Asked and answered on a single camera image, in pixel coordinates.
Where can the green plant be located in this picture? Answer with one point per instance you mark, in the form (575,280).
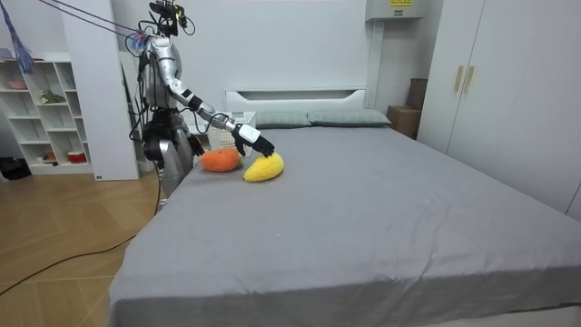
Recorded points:
(51,97)

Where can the grey bed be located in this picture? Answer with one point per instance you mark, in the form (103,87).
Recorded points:
(340,204)

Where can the dark brown cardboard box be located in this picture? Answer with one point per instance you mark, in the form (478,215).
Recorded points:
(416,93)

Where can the black bag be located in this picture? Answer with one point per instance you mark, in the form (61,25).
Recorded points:
(13,169)

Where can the white shelf unit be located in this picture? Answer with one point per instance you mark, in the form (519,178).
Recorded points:
(59,129)

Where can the pink bowl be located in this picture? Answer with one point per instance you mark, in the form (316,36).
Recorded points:
(17,84)

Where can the tall white cabinet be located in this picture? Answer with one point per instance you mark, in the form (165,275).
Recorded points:
(100,91)

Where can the robot body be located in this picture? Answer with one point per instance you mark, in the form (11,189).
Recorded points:
(159,59)

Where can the white perforated plastic basket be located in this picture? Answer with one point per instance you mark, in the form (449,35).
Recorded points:
(220,138)

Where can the white wardrobe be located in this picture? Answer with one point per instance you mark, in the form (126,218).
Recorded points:
(499,91)

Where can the white wall-mounted unit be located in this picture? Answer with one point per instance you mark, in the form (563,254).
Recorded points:
(395,11)

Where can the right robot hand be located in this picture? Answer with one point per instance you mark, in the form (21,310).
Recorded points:
(249,134)

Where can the red bowl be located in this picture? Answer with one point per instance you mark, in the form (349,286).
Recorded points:
(77,157)

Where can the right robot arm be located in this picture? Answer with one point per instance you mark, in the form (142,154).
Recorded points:
(181,93)

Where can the orange fruit soft toy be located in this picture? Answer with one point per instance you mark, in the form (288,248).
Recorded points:
(220,160)

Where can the green plaid pillow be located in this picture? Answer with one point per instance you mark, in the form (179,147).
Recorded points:
(281,120)
(347,117)

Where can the yellow fruit soft toy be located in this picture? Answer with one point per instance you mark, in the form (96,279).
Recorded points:
(263,169)

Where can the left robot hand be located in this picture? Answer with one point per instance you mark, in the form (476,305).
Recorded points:
(196,146)

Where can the robot legs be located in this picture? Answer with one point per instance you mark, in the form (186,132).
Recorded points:
(172,163)

